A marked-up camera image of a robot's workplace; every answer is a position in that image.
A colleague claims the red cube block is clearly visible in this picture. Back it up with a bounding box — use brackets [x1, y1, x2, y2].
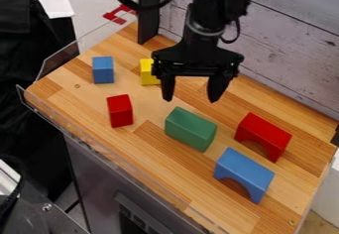
[105, 93, 136, 129]

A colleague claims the blue arch block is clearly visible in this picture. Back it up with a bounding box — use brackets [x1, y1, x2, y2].
[213, 147, 278, 205]

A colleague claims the black post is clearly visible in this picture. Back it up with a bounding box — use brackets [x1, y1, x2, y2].
[136, 0, 162, 46]

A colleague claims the red arch block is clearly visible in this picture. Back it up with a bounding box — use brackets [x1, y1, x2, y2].
[233, 112, 294, 164]

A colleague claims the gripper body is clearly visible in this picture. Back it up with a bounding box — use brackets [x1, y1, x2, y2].
[151, 29, 246, 79]

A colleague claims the yellow block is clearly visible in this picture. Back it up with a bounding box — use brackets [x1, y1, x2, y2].
[139, 58, 162, 86]

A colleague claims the green block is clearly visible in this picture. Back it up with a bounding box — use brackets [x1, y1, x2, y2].
[164, 106, 219, 154]

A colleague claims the blue cube block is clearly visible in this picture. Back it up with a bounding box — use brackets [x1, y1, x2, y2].
[91, 56, 117, 85]

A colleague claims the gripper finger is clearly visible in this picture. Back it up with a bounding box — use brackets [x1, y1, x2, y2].
[159, 74, 178, 103]
[205, 74, 234, 104]

